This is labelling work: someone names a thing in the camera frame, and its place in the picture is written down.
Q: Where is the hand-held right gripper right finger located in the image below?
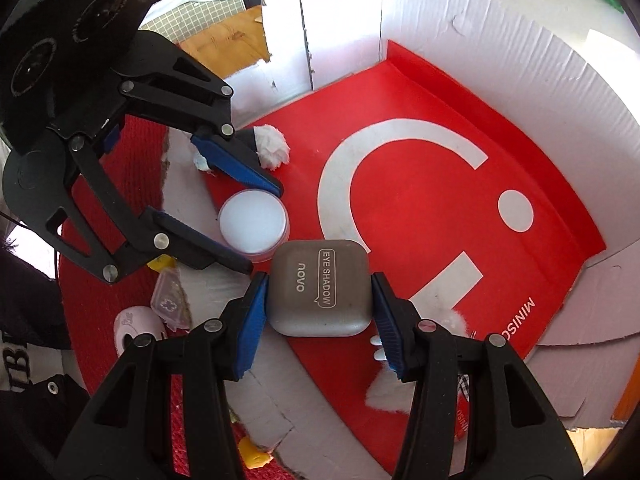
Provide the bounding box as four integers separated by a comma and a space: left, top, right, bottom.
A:
370, 271, 586, 480

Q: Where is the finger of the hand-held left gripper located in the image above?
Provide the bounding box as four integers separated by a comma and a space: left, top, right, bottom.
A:
45, 127, 254, 286
119, 30, 284, 197

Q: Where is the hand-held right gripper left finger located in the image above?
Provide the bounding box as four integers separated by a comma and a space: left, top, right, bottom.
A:
55, 271, 271, 480

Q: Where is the round white plastic jar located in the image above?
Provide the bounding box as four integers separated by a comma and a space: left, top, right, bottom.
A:
217, 187, 291, 262

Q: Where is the small clear plastic box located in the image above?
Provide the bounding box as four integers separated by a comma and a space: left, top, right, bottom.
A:
150, 265, 193, 332

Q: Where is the grey eyeshadow case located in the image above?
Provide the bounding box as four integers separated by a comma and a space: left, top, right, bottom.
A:
269, 239, 375, 337

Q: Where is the cardboard box with red liner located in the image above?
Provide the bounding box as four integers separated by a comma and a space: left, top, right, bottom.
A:
160, 0, 640, 480

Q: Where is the white fluffy ball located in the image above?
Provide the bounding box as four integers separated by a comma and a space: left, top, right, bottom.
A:
252, 125, 291, 170

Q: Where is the white plush bunny hair clip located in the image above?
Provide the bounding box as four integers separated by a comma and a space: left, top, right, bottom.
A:
365, 305, 472, 413

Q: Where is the brown cardboard sheet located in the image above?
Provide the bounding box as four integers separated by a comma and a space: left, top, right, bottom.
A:
179, 5, 272, 75

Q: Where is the grid pattern mat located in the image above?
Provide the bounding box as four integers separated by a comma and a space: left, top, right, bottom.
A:
142, 0, 242, 45

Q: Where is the red woven mat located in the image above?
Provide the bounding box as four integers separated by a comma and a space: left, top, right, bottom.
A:
57, 112, 243, 480

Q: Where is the black printed cloth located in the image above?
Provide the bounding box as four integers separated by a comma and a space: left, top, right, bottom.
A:
0, 245, 93, 480

